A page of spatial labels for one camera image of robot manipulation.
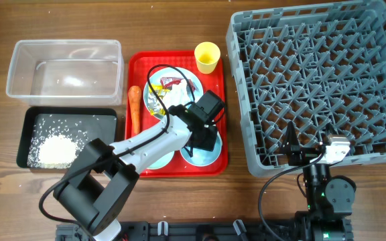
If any white tissue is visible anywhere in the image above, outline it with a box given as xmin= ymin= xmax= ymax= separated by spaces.
xmin=162 ymin=80 xmax=192 ymax=108

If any green bowl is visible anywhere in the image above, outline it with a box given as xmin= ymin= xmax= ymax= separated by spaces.
xmin=148 ymin=151 xmax=174 ymax=170

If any orange carrot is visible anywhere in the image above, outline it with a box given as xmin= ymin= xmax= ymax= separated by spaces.
xmin=128 ymin=86 xmax=141 ymax=136

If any white rice pile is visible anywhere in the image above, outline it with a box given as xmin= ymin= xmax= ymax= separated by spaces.
xmin=27 ymin=114 xmax=89 ymax=169

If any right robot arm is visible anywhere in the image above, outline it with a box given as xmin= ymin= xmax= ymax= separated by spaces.
xmin=280 ymin=122 xmax=357 ymax=241

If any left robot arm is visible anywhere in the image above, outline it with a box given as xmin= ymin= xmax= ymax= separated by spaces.
xmin=49 ymin=102 xmax=224 ymax=240

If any grey dishwasher rack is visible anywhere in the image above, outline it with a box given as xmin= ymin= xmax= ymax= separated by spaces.
xmin=226 ymin=1 xmax=386 ymax=177

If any blue bowl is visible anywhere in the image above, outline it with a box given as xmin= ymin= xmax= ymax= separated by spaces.
xmin=180 ymin=133 xmax=222 ymax=167

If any yellow silver foil wrapper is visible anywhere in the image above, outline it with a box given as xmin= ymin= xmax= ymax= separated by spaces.
xmin=145 ymin=84 xmax=168 ymax=119

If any light blue plate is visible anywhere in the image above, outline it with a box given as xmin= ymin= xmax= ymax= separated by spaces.
xmin=143 ymin=67 xmax=204 ymax=110

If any red snack wrapper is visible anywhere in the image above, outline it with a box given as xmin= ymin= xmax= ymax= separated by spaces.
xmin=160 ymin=77 xmax=196 ymax=91

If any red plastic tray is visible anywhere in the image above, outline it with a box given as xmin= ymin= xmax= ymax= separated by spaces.
xmin=127 ymin=50 xmax=229 ymax=178

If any yellow plastic cup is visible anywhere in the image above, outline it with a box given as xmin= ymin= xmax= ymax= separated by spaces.
xmin=194 ymin=42 xmax=220 ymax=74

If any black plastic tray bin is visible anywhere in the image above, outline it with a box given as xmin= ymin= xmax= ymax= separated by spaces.
xmin=16 ymin=106 xmax=117 ymax=169

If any clear plastic bin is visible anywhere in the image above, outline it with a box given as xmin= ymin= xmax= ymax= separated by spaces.
xmin=6 ymin=39 xmax=125 ymax=106

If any right black cable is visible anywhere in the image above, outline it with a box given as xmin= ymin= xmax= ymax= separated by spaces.
xmin=257 ymin=152 xmax=326 ymax=241

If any black cable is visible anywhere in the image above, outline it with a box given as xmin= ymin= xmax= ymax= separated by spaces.
xmin=257 ymin=152 xmax=326 ymax=241
xmin=38 ymin=64 xmax=197 ymax=235

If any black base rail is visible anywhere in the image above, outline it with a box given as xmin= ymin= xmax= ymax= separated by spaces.
xmin=54 ymin=220 xmax=354 ymax=241

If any left black cable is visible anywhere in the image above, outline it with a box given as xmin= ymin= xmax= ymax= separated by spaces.
xmin=38 ymin=64 xmax=197 ymax=235

